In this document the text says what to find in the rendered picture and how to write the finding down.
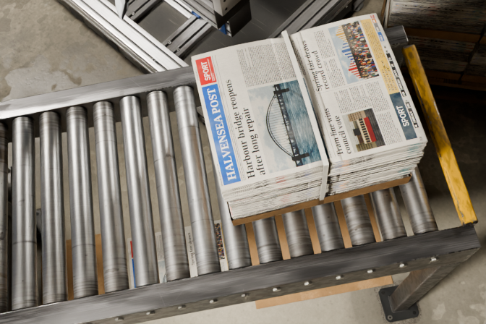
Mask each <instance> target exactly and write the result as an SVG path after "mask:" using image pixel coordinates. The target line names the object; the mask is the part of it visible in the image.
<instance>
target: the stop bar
mask: <svg viewBox="0 0 486 324"><path fill-rule="evenodd" d="M401 51H402V54H403V56H404V59H405V62H406V65H407V68H408V70H409V74H410V77H411V79H412V82H413V85H414V89H415V91H416V94H417V97H418V99H419V103H420V106H421V108H422V112H423V114H424V117H425V120H426V122H427V126H428V129H429V131H430V135H431V138H432V141H433V143H434V146H435V149H436V152H437V154H438V158H439V160H440V164H441V166H442V169H443V173H444V175H445V179H446V181H447V183H448V187H449V190H450V192H451V196H452V198H453V201H454V204H455V206H456V210H457V213H458V215H459V219H460V222H461V225H462V226H463V227H466V226H473V225H476V224H477V223H478V220H477V216H476V213H475V212H474V208H473V205H472V202H471V200H470V197H469V191H468V190H467V189H466V185H465V183H464V180H463V177H462V175H461V172H460V169H459V165H458V164H457V161H456V157H455V155H454V153H453V149H452V147H451V144H450V141H449V139H448V135H447V133H446V129H445V127H444V125H443V121H442V119H441V117H440V113H439V110H438V107H437V105H436V102H435V99H434V97H433V94H432V91H431V89H430V85H429V82H428V80H427V77H426V74H425V68H424V67H423V66H422V62H421V61H420V58H419V54H418V52H417V49H416V46H415V45H409V46H404V47H403V48H402V50H401Z"/></svg>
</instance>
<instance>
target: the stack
mask: <svg viewBox="0 0 486 324"><path fill-rule="evenodd" d="M389 2H390V9H389ZM384 8H385V13H384ZM388 9H389V16H388ZM383 15H384V17H383ZM381 17H383V18H382V22H381V25H382V26H383V29H385V28H387V22H388V26H394V27H395V26H400V25H403V27H409V28H418V29H426V30H442V31H449V32H456V33H469V34H476V35H479V34H480V33H481V32H482V37H483V36H486V0H384V1H383V8H382V10H381ZM407 39H408V41H409V42H408V46H409V45H415V46H416V49H417V52H418V54H419V58H420V61H421V62H422V66H423V67H424V68H425V69H428V70H433V71H439V72H449V73H454V74H461V72H463V71H464V74H465V75H472V76H480V77H486V44H481V43H479V40H478V42H477V43H476V42H469V41H461V40H447V39H439V38H426V37H418V36H410V35H407ZM481 39H482V38H481ZM464 74H463V75H464ZM402 76H403V78H404V81H405V83H406V86H407V88H408V91H409V94H410V95H415V96H417V94H416V91H415V89H414V87H413V86H414V85H413V82H412V79H411V77H410V74H406V73H402ZM426 77H427V80H428V82H429V84H430V85H441V86H447V87H453V88H464V89H471V90H482V91H486V83H479V82H467V81H461V79H460V78H459V80H452V79H446V78H439V77H429V76H426ZM431 91H432V94H433V97H434V98H439V99H445V100H450V101H461V102H467V103H478V104H484V105H486V95H477V94H471V93H460V92H453V91H447V90H436V89H431Z"/></svg>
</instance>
